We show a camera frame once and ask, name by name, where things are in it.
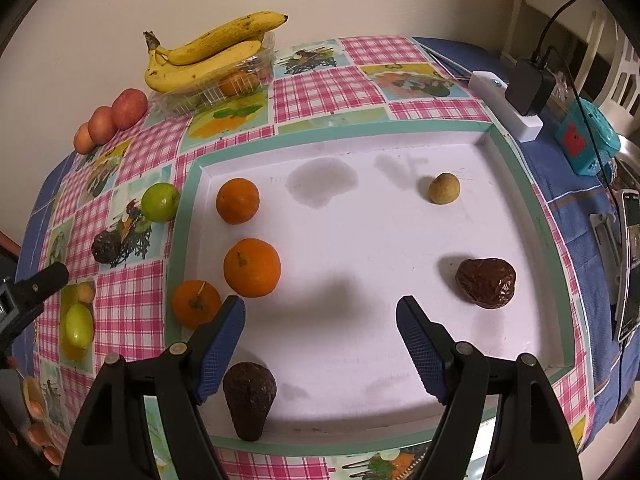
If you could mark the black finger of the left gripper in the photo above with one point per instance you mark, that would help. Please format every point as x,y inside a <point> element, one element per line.
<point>42,285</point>

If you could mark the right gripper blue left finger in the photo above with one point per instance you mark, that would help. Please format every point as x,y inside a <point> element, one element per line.
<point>111,439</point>

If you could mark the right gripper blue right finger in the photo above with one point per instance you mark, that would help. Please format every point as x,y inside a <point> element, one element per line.
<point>531,438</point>

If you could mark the small brown kiwi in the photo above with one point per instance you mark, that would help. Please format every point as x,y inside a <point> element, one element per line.
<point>86,291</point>

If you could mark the elongated green mango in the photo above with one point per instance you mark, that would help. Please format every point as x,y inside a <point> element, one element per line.
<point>79,329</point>

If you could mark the dark avocado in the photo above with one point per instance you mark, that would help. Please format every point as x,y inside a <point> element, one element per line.
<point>106,247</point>
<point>249,389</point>

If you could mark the round green apple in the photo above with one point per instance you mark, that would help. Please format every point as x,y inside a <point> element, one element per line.
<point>160,202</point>

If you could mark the orange tangerine with stem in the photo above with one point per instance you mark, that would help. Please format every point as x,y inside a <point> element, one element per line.
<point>195,303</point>

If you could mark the person's left hand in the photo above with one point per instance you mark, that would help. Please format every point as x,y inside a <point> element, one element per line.
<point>36,432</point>

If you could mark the dark brown wrinkled fruit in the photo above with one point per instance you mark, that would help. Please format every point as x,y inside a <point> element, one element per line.
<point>489,283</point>

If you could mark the small orange apple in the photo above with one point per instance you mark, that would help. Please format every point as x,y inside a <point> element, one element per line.
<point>83,143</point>

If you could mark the middle red apple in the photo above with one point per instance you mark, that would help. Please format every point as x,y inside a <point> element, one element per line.
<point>101,125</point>

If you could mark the smartphone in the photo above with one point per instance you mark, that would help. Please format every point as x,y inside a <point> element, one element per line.
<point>627,307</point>

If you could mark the large red apple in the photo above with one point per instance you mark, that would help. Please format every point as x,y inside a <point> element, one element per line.
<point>128,108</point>

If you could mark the middle orange tangerine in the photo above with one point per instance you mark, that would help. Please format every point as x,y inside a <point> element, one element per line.
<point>252,268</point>

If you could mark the far orange tangerine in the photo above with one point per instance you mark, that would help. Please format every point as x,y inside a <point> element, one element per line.
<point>237,201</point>

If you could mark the lower yellow banana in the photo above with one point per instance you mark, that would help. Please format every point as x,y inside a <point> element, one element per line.
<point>162,76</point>

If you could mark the yellow banana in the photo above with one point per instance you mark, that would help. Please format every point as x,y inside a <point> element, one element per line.
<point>229,34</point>
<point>162,76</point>

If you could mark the white foam tray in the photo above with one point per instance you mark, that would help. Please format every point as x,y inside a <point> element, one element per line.
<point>355,232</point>

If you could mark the small tan round fruit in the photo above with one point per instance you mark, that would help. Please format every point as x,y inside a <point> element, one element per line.
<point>444,189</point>

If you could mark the clear plastic fruit container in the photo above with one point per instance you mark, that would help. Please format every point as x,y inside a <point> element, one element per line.
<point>254,73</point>

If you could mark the teal toy box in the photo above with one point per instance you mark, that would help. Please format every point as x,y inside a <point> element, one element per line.
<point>586,138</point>

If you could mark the upper yellow banana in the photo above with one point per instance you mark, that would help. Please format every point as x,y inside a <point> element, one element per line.
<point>229,34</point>

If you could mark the white power strip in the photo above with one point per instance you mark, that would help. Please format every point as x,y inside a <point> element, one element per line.
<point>492,90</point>

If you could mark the black power adapter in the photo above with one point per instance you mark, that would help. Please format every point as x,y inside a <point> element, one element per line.
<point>529,88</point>

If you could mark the white chair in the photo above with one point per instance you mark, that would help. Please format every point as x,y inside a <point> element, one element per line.
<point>590,22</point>

